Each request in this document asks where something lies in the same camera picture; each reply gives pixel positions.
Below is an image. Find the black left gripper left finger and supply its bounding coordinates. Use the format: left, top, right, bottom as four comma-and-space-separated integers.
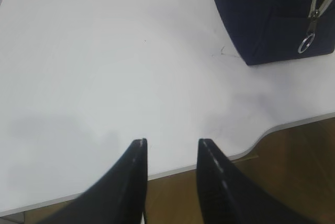
41, 139, 148, 223

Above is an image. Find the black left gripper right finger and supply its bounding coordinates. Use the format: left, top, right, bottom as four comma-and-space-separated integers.
197, 139, 312, 223

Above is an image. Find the navy blue lunch bag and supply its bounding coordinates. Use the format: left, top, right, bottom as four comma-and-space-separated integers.
214, 0, 334, 65

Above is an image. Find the silver zipper pull ring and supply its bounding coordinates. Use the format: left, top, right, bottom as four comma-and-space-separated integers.
297, 33, 316, 53

